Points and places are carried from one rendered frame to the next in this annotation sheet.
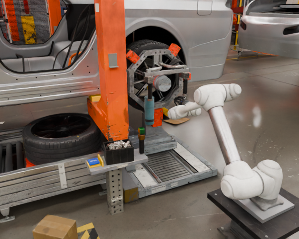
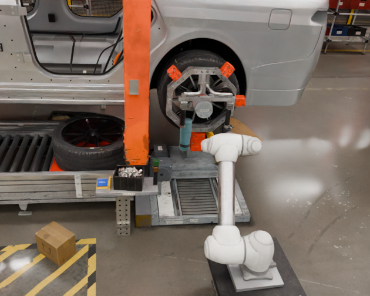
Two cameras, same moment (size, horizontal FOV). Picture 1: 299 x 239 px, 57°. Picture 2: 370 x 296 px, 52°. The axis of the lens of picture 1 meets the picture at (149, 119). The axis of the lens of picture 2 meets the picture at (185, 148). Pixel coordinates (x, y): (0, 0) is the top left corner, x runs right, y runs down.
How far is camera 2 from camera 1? 0.94 m
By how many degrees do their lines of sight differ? 17
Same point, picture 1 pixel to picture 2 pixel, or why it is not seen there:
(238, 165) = (224, 229)
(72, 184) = (87, 195)
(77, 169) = (94, 182)
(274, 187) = (259, 261)
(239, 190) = (215, 255)
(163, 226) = (160, 262)
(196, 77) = (258, 101)
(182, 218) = (182, 259)
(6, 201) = (24, 198)
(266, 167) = (254, 239)
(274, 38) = not seen: outside the picture
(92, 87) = not seen: hidden behind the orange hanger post
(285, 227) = not seen: outside the picture
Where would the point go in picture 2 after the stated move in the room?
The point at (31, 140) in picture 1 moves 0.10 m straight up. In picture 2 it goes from (57, 143) to (55, 132)
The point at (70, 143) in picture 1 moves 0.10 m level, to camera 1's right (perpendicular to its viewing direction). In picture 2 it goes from (91, 156) to (103, 159)
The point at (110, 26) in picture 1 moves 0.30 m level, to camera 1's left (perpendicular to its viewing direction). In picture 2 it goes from (133, 53) to (88, 45)
